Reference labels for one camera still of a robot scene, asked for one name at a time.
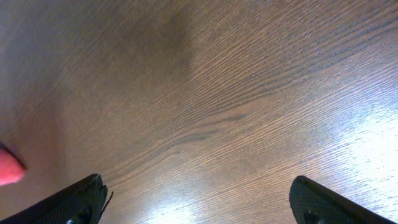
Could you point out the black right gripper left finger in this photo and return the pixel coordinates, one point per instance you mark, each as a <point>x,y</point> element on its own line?
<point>82,202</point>

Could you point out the red McKinney Boyd t-shirt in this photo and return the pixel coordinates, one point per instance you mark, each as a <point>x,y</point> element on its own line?
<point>12,169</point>

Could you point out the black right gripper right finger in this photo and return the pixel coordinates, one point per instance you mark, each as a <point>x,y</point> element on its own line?
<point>312,203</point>

